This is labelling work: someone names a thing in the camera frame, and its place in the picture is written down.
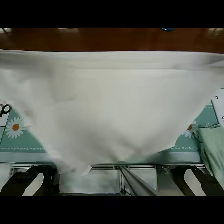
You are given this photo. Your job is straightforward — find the white T-shirt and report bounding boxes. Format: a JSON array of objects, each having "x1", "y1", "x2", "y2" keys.
[{"x1": 0, "y1": 49, "x2": 224, "y2": 176}]

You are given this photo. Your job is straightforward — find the pale green garment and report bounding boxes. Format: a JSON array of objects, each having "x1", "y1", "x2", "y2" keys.
[{"x1": 195, "y1": 126, "x2": 224, "y2": 190}]

